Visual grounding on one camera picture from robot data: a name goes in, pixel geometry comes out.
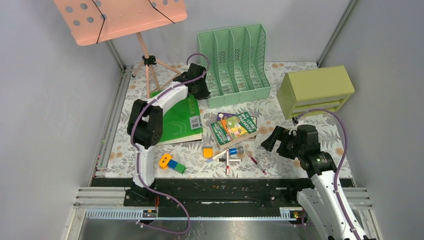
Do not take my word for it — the green file organizer rack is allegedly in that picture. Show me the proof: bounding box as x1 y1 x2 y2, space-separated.
197 23 271 109

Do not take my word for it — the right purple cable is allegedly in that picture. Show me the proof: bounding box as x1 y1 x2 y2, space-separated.
292 108 364 240

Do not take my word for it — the red white marker pen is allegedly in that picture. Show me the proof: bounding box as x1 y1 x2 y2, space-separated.
225 149 230 176

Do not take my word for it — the purple cable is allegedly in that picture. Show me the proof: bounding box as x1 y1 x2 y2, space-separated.
292 108 364 240
129 52 212 235

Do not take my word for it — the blue grey glue stick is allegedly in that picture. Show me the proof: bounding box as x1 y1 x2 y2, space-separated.
228 146 244 156

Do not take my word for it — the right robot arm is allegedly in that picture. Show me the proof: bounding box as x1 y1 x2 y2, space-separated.
261 124 370 240

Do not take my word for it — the beige notebook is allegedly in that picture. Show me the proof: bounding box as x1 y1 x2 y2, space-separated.
157 133 203 146

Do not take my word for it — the treehouse paperback book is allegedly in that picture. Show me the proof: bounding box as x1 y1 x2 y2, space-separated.
210 111 259 150

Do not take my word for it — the pink music stand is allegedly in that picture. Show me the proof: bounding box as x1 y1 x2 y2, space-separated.
54 0 188 95

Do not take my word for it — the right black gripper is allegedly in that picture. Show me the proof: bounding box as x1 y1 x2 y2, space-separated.
260 125 305 160

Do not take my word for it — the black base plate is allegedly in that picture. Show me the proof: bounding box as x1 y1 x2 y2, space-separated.
91 178 313 218

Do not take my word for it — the aluminium frame rail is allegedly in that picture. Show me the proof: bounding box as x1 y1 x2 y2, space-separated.
71 65 134 222

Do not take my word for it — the black white marker pen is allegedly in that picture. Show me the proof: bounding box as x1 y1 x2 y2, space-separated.
218 158 242 162

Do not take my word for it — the yellow blue green toy block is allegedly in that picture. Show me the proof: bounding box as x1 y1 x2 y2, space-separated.
159 153 186 174

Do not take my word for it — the yellow grey eraser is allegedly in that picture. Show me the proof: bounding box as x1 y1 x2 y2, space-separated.
202 146 214 159

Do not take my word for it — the green plastic folder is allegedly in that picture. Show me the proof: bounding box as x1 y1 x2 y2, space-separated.
152 89 204 145

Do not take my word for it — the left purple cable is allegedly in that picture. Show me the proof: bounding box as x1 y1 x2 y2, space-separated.
129 52 212 235

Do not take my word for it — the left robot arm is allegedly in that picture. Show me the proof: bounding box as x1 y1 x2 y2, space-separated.
127 63 209 206

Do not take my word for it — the purple paperback book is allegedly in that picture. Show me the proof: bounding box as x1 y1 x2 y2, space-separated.
216 112 257 124

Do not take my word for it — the olive green drawer box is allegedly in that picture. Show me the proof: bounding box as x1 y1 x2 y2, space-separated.
276 65 355 120

